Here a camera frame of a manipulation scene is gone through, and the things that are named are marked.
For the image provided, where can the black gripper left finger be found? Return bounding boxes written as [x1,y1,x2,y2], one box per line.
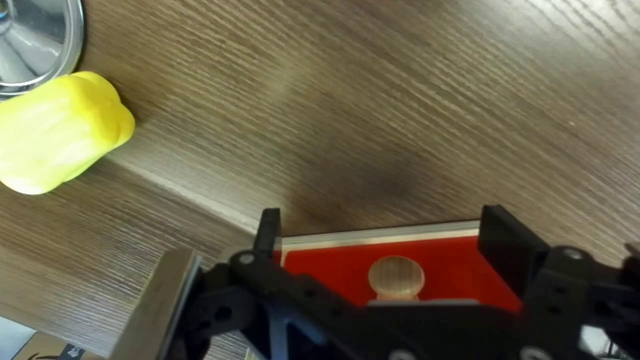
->
[166,205,349,360]

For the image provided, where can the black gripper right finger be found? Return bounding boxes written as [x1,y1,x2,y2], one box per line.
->
[477,204,640,360]

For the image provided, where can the red drawer with wooden knob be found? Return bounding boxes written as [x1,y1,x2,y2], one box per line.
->
[274,218,526,316]

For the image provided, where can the yellow plastic toy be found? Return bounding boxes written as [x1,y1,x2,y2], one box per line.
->
[0,69,139,198]

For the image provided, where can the brown cardboard box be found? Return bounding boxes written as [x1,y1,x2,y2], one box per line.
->
[12,329,104,360]

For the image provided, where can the metal bowl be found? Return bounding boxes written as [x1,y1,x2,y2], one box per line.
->
[0,0,89,99]

